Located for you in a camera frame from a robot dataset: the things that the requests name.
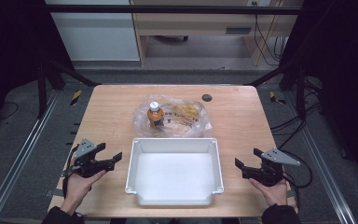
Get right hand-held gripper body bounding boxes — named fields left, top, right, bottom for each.
left=241, top=147, right=301, bottom=188

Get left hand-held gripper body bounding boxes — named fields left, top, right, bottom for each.
left=64, top=137, right=109, bottom=179

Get person's right hand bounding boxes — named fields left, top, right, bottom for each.
left=248, top=177, right=290, bottom=208

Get person's left hand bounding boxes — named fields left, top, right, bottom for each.
left=60, top=169, right=107, bottom=217

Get yellow black hazard tape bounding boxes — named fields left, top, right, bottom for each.
left=268, top=91, right=287, bottom=105
left=70, top=89, right=84, bottom=107

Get orange bottle with white cap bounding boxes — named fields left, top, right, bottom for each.
left=146, top=101, right=166, bottom=129

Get white plastic bin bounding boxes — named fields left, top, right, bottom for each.
left=124, top=137, right=225, bottom=207

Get black metal stand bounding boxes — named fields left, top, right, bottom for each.
left=244, top=61, right=310, bottom=121
left=36, top=58, right=103, bottom=119

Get clear plastic bag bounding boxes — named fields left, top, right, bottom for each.
left=131, top=94, right=213, bottom=139

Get yellow packet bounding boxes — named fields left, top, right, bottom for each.
left=172, top=104, right=200, bottom=119

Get white cabinet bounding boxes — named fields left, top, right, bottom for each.
left=44, top=0, right=142, bottom=63

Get black curtain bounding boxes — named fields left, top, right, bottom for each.
left=279, top=0, right=358, bottom=190
left=0, top=0, right=76, bottom=138

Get light wooden desk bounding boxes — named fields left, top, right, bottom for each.
left=130, top=0, right=305, bottom=67

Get black metal crossbar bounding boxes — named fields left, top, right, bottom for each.
left=42, top=4, right=306, bottom=16

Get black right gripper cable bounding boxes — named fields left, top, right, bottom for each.
left=279, top=149, right=314, bottom=216

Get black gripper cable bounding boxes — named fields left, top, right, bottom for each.
left=61, top=145, right=79, bottom=200
left=279, top=149, right=314, bottom=216

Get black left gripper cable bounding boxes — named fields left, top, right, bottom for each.
left=61, top=145, right=79, bottom=200

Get black floor cables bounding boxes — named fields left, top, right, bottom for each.
left=269, top=102, right=324, bottom=151

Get aluminium floor rail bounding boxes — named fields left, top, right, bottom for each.
left=0, top=89, right=61, bottom=224
left=282, top=91, right=358, bottom=224

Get thin black floor cable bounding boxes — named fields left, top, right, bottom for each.
left=0, top=101, right=20, bottom=121

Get black hanging cables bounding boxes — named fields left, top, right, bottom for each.
left=253, top=1, right=289, bottom=67

